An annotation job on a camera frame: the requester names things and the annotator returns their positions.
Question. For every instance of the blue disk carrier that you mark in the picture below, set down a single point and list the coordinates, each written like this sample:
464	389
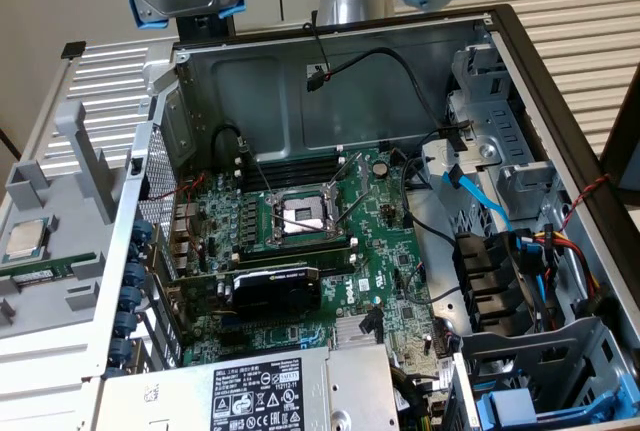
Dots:
505	408

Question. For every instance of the metal socket cover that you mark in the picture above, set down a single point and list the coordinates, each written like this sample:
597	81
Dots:
331	201

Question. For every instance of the CPU socket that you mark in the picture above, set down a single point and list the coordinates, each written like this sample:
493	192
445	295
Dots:
300	216

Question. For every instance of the black RAM slot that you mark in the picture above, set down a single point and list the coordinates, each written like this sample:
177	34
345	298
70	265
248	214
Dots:
290	167
335	266
290	178
300	246

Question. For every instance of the metal locking lever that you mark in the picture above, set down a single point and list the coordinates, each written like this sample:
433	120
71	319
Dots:
347	167
257	168

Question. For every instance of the green Dell motherboard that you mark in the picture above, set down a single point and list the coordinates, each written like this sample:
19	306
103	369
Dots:
370	231

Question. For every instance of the coin cell battery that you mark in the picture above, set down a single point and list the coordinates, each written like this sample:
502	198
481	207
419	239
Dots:
380	168

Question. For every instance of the black graphics card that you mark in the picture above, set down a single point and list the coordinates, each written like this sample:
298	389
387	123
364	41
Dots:
275	293

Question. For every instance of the open grey PC case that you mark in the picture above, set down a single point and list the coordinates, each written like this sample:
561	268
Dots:
250	101

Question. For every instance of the silver chipset heatsink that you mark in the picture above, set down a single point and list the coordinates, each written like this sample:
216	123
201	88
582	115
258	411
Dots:
347	331

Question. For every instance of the grey metal drive cage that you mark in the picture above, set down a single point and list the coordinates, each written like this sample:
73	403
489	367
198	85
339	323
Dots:
500	121

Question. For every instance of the blue expansion card retainer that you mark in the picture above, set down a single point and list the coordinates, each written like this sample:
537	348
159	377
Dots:
132	296

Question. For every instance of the black connector with blue tab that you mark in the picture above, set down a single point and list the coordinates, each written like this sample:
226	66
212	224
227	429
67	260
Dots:
530	253

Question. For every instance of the silver power supply unit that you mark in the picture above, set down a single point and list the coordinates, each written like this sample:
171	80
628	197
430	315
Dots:
190	401

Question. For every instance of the grey parts rack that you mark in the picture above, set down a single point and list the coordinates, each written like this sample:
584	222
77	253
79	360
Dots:
75	261

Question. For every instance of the green RAM stick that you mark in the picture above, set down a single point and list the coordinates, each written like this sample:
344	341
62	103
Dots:
65	266

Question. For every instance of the silver CPU chip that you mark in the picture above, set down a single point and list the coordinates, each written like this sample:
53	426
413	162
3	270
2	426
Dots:
25	243

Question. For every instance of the dark brown panel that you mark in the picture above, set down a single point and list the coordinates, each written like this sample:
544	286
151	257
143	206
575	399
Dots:
625	151

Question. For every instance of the black box bracket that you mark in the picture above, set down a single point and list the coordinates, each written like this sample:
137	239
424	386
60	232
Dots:
205	31

